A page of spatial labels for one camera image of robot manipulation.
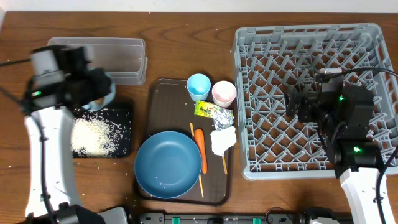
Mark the wooden chopstick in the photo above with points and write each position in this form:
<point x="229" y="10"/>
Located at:
<point x="197" y="159"/>
<point x="224" y="165"/>

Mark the brown serving tray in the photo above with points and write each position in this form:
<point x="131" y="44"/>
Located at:
<point x="172" y="109"/>

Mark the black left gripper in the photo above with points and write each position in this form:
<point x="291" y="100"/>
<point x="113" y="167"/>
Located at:
<point x="102" y="86"/>

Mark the orange carrot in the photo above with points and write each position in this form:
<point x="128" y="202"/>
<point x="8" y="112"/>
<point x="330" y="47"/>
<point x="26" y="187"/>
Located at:
<point x="200" y="141"/>

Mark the light blue cup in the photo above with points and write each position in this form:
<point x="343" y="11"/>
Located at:
<point x="198" y="86"/>

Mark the dark blue plate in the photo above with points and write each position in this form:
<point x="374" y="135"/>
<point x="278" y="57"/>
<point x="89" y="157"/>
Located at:
<point x="165" y="166"/>

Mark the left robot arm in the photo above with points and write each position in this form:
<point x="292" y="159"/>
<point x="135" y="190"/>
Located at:
<point x="53" y="196"/>

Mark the grey dishwasher rack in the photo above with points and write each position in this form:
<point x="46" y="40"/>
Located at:
<point x="266" y="60"/>

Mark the yellow foil snack wrapper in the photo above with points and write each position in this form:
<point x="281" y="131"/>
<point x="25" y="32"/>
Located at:
<point x="222" y="117"/>

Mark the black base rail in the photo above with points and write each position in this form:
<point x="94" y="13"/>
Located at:
<point x="271" y="218"/>

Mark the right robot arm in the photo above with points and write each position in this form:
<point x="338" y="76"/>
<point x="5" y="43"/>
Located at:
<point x="342" y="113"/>

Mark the black tray bin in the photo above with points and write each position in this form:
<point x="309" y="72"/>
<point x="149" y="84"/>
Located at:
<point x="102" y="130"/>

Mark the white rice pile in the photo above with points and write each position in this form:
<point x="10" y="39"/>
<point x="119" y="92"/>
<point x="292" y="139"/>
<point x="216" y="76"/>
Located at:
<point x="91" y="137"/>

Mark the white napkin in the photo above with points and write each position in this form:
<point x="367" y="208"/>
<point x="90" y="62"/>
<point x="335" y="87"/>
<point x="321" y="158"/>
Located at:
<point x="222" y="140"/>

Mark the light blue bowl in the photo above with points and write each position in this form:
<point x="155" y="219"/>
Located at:
<point x="102" y="102"/>

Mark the clear plastic bin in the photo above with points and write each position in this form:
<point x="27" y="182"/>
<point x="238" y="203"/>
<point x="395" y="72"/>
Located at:
<point x="122" y="58"/>

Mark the pink cup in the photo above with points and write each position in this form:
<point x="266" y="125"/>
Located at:
<point x="223" y="93"/>

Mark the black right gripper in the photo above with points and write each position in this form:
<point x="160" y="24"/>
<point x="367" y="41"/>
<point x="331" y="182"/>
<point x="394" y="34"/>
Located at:
<point x="308" y="102"/>

